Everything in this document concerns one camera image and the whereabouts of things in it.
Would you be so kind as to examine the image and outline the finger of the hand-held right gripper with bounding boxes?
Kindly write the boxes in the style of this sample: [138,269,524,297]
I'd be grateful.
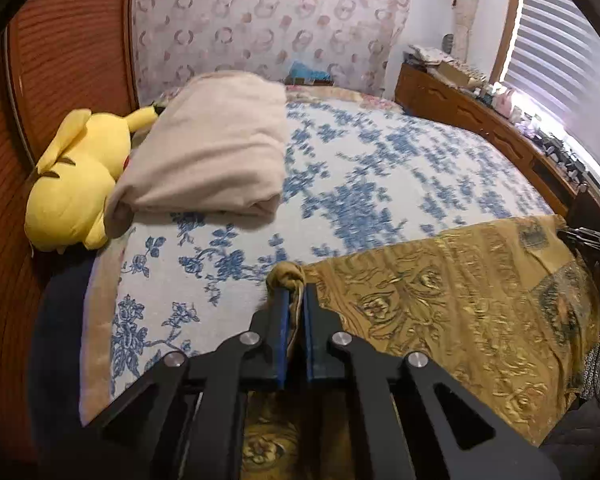
[559,226,600,242]
[560,238,600,255]

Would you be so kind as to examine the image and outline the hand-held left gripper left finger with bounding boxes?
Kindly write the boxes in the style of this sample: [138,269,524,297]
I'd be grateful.
[87,287,293,480]

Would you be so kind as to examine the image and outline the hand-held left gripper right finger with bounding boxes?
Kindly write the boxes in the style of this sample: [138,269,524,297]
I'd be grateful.
[302,284,563,480]

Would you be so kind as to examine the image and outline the brown sunflower print garment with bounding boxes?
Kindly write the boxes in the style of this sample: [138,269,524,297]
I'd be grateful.
[242,215,600,480]

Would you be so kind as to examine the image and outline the dotted dark cloth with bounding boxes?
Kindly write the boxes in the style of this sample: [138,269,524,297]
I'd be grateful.
[577,335,600,401]

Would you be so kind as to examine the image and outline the striped window blind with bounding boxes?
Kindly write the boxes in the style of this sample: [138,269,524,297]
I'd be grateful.
[502,0,600,141]

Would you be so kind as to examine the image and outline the bed with blue floral sheet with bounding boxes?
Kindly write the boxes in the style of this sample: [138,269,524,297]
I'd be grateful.
[80,100,556,411]

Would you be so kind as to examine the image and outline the long wooden cabinet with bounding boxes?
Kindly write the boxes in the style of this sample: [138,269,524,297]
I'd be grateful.
[395,62,600,221]

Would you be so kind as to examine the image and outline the open cardboard box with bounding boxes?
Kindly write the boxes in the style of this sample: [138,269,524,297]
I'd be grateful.
[437,60,481,89]

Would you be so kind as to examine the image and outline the folded beige blanket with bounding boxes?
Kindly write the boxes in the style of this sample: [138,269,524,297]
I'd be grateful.
[105,72,288,236]

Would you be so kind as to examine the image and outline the folded patterned cloth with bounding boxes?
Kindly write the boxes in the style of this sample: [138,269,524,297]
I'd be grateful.
[407,45,454,66]

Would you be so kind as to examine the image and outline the beige patterned side curtain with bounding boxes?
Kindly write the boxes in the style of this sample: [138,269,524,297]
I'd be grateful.
[452,0,484,61]

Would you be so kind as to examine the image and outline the yellow plush toy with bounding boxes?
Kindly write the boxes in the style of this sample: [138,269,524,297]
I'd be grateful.
[24,105,161,253]

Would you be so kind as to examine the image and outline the blue plastic bag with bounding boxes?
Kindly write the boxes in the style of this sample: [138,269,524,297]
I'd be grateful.
[287,61,331,81]

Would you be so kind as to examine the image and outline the brown louvred wooden wardrobe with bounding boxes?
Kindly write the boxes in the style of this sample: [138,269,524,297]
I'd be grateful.
[0,0,141,461]

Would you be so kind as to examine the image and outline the sheer ring pattern curtain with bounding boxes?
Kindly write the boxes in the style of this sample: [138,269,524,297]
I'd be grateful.
[132,0,412,106]

